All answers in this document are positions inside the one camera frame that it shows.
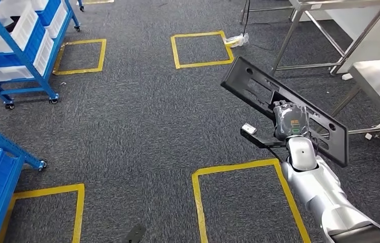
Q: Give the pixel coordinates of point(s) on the white plastic bin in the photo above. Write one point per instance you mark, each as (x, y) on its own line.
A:
(15, 72)
(58, 20)
(25, 23)

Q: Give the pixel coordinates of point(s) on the plastic wrapped floor bundle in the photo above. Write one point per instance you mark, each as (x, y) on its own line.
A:
(236, 40)

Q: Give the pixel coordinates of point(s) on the steel frame table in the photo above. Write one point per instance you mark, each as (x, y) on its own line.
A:
(344, 3)

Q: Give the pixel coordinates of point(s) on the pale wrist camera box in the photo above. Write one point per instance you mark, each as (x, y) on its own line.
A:
(249, 128)

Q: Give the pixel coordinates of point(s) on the black plastic frame part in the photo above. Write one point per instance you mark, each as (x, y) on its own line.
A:
(243, 78)

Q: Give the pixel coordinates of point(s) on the white panel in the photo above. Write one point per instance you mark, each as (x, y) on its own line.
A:
(370, 40)

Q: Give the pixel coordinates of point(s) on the stainless steel workbench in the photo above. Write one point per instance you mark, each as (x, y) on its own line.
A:
(370, 72)

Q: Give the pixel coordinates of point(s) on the yellow floor tape square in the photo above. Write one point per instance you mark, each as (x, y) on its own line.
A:
(102, 55)
(196, 201)
(175, 53)

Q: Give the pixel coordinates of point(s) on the black camera bracket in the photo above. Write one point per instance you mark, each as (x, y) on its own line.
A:
(260, 141)

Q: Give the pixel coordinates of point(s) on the blue metal shelf rack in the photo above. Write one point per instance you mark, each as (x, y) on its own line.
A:
(8, 146)
(25, 58)

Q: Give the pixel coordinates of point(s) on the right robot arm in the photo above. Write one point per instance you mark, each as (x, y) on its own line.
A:
(320, 194)

